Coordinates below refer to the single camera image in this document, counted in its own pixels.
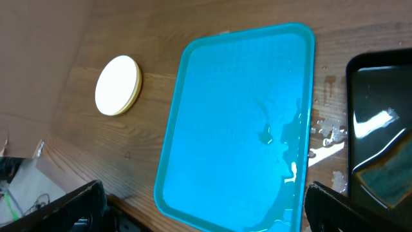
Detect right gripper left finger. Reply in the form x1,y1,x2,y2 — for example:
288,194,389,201
1,180,107,232

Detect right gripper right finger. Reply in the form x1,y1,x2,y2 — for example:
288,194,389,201
304,181,407,232

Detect green yellow sponge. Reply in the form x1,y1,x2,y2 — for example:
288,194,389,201
352,133,411,208

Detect white plate blue rim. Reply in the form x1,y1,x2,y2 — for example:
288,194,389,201
95,55,132,116

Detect white plate green rim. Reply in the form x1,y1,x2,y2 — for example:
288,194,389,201
114,59,142,115

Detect teal plastic tray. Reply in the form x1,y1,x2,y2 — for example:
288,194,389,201
153,23,315,231

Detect black rectangular tray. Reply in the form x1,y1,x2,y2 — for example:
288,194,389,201
346,48,411,231

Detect black cables on floor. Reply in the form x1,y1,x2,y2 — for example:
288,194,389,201
22,193,51,216

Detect green cable on floor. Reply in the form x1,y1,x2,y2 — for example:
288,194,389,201
3,189,20,222

